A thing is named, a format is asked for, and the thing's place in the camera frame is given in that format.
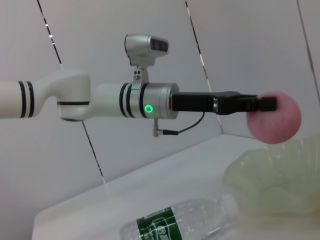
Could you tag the pale green fruit plate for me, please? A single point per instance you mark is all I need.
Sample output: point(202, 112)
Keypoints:
point(275, 180)

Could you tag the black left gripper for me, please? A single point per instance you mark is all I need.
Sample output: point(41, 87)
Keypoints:
point(195, 101)

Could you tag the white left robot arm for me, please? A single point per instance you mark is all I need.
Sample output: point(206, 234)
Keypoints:
point(75, 85)

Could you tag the pink peach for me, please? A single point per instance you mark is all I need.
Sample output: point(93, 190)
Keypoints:
point(275, 125)

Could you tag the clear green-label water bottle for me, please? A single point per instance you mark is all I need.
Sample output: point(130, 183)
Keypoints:
point(160, 225)

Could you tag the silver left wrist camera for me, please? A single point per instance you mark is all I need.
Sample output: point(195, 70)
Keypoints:
point(140, 47)

